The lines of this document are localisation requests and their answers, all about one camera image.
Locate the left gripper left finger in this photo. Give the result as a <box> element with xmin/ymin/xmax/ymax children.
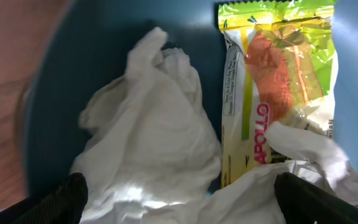
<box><xmin>0</xmin><ymin>172</ymin><xmax>88</xmax><ymax>224</ymax></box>

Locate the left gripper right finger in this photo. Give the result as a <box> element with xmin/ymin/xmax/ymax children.
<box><xmin>274</xmin><ymin>172</ymin><xmax>358</xmax><ymax>224</ymax></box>

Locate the white napkin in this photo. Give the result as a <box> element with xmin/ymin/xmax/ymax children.
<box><xmin>71</xmin><ymin>27</ymin><xmax>358</xmax><ymax>223</ymax></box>

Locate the green snack wrapper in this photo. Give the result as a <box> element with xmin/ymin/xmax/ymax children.
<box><xmin>218</xmin><ymin>0</ymin><xmax>338</xmax><ymax>187</ymax></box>

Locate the dark blue plate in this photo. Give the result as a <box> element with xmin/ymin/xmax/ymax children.
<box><xmin>22</xmin><ymin>0</ymin><xmax>358</xmax><ymax>195</ymax></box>

